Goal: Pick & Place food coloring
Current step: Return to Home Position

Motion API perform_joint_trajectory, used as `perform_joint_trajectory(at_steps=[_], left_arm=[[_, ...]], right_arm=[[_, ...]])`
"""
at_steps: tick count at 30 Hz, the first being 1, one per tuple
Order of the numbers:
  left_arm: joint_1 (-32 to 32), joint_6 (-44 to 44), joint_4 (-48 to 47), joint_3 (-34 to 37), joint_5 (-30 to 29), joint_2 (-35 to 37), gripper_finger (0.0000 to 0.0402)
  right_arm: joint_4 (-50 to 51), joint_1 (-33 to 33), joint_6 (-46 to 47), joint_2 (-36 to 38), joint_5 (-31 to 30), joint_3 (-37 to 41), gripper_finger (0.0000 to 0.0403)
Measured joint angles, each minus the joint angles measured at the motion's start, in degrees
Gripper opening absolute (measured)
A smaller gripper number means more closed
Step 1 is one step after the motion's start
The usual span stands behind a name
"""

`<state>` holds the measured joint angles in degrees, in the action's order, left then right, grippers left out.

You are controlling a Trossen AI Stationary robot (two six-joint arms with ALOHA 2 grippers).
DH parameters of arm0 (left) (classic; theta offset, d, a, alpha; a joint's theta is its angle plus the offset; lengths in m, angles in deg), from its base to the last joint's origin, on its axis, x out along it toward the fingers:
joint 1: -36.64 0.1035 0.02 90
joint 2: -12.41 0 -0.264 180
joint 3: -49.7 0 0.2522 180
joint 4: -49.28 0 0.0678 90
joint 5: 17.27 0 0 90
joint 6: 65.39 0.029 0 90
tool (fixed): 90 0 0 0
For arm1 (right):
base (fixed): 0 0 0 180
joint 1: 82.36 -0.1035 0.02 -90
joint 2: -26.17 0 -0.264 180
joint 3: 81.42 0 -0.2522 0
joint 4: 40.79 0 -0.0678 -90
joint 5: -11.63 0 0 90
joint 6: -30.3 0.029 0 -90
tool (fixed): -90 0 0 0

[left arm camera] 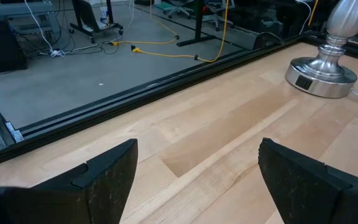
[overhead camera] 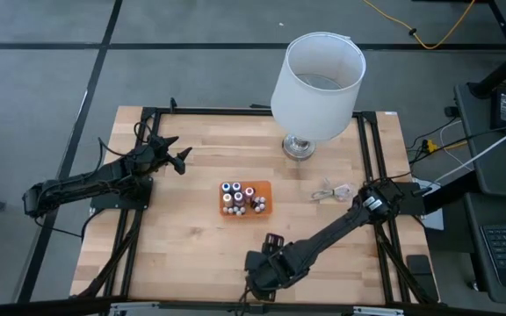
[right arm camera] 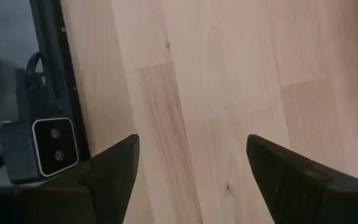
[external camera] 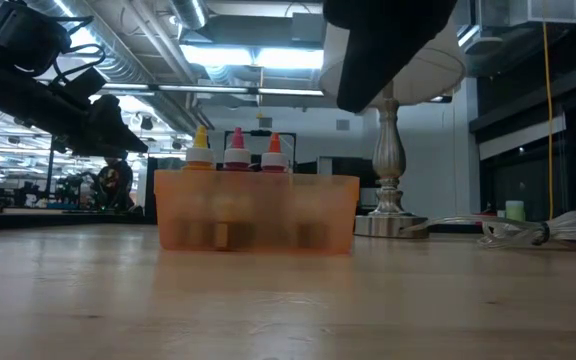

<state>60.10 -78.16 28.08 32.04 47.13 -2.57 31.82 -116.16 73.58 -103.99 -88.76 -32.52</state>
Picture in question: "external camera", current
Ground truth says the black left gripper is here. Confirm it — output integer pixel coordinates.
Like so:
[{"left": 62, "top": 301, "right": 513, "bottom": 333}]
[{"left": 22, "top": 69, "right": 149, "bottom": 159}]

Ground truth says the yellow-tipped tall dye bottle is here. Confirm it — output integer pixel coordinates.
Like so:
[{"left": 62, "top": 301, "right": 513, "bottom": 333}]
[{"left": 183, "top": 124, "right": 217, "bottom": 174}]

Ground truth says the pink-tipped tall dye bottle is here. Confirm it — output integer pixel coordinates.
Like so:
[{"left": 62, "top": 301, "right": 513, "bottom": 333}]
[{"left": 222, "top": 126, "right": 253, "bottom": 174}]

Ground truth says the red-tipped tall dye bottle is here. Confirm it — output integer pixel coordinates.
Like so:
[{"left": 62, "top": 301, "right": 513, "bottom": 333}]
[{"left": 260, "top": 132, "right": 290, "bottom": 175}]

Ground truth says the person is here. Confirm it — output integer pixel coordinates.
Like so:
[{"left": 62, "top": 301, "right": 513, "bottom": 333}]
[{"left": 95, "top": 157, "right": 135, "bottom": 211}]

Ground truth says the black equipment cabinet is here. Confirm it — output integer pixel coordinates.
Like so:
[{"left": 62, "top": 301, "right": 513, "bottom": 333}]
[{"left": 143, "top": 157, "right": 162, "bottom": 221}]

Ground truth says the grey ceiling junction box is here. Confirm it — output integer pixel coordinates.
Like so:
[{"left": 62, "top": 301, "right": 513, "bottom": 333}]
[{"left": 291, "top": 12, "right": 327, "bottom": 44}]

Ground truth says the white shade silver table lamp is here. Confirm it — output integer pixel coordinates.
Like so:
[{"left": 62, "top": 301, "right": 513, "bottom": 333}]
[{"left": 318, "top": 14, "right": 468, "bottom": 240}]

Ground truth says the long ceiling light strip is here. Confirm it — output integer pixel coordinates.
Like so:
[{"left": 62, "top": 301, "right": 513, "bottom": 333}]
[{"left": 100, "top": 82, "right": 325, "bottom": 97}]

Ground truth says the black desk monitor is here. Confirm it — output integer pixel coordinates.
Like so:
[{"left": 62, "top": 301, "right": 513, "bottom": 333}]
[{"left": 317, "top": 155, "right": 377, "bottom": 176}]

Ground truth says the white ceiling air unit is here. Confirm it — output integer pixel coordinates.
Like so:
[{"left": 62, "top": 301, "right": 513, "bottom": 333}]
[{"left": 475, "top": 0, "right": 576, "bottom": 27}]

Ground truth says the orange translucent plastic bin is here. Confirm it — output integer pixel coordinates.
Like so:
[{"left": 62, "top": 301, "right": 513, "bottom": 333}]
[{"left": 153, "top": 168, "right": 361, "bottom": 256}]

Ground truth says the black shelf unit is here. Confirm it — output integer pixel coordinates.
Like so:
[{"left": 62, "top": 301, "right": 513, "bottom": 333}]
[{"left": 470, "top": 54, "right": 576, "bottom": 221}]

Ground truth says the pale green cup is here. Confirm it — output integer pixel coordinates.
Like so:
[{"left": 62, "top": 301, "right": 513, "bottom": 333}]
[{"left": 505, "top": 199, "right": 526, "bottom": 223}]

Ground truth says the silver spiral ceiling duct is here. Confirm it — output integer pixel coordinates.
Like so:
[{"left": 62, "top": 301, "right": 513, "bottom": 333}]
[{"left": 27, "top": 0, "right": 209, "bottom": 131}]

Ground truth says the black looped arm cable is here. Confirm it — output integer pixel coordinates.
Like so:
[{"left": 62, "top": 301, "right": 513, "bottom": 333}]
[{"left": 42, "top": 14, "right": 109, "bottom": 84}]

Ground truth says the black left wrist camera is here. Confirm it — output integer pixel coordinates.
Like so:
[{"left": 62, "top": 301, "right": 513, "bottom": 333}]
[{"left": 0, "top": 1, "right": 72, "bottom": 77}]

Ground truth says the yellow hanging cable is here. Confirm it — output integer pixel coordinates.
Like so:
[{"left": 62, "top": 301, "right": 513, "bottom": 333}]
[{"left": 542, "top": 22, "right": 555, "bottom": 221}]

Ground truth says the clear bundled lamp cord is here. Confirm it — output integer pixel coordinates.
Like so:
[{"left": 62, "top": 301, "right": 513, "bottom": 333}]
[{"left": 401, "top": 209, "right": 576, "bottom": 251}]

